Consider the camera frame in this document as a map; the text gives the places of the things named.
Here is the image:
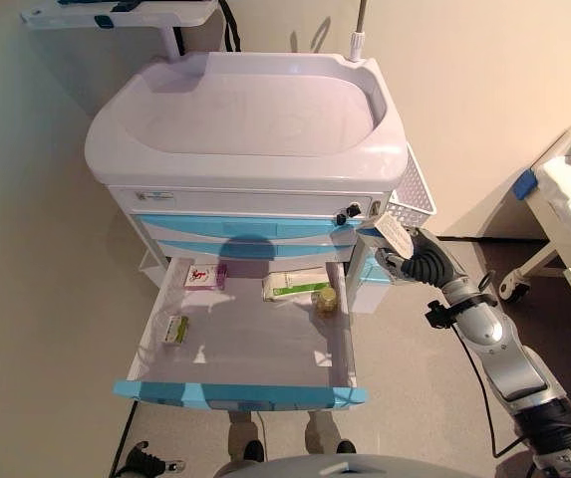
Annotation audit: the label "black keys in lock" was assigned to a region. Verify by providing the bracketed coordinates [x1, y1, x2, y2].
[334, 202, 364, 226]

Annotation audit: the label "grey robot torso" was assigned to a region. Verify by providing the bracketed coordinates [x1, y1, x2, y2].
[214, 451, 485, 478]

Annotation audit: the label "small green medicine box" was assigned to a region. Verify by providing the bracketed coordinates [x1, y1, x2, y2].
[162, 314, 190, 346]

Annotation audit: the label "white bin with blue lid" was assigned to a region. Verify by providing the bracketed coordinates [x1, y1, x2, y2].
[352, 248, 396, 315]

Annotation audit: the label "white blue medicine box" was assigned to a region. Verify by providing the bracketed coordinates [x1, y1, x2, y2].
[357, 212, 414, 260]

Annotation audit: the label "white perforated basket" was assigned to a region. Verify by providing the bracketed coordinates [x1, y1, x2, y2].
[387, 143, 438, 233]

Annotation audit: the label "metal IV pole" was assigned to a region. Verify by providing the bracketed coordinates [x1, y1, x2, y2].
[347, 0, 370, 64]

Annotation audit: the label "black hanging strap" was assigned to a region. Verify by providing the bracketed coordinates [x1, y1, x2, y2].
[217, 0, 244, 53]

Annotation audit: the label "blue bed corner bumper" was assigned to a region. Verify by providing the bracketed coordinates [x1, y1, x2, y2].
[512, 168, 538, 200]

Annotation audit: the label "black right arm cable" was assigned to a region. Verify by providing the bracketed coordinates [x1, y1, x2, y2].
[451, 326, 503, 458]

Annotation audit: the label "yellow medicine bottle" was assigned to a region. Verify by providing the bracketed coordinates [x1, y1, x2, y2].
[312, 287, 339, 315]

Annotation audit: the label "long green white box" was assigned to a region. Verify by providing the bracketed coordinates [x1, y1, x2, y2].
[262, 268, 331, 303]

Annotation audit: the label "pink white medicine box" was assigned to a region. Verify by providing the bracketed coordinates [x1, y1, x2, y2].
[183, 263, 229, 290]

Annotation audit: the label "white blue medical cart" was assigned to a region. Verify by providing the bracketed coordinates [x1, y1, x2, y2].
[84, 51, 411, 414]

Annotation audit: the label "white wire side rack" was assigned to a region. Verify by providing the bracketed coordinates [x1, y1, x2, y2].
[138, 247, 169, 274]

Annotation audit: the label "cream hospital bed frame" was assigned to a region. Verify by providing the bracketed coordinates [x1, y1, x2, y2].
[496, 114, 571, 350]

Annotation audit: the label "robot left leg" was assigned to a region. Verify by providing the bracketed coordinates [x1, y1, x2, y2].
[241, 438, 266, 465]

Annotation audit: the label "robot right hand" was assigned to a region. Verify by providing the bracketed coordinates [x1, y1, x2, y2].
[374, 226, 458, 290]

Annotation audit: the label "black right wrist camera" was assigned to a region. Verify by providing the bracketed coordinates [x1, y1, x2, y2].
[425, 300, 453, 329]

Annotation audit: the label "large blue-fronted cart drawer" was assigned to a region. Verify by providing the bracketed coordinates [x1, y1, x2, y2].
[112, 256, 369, 412]

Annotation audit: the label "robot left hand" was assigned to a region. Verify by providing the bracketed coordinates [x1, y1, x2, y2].
[115, 440, 186, 478]

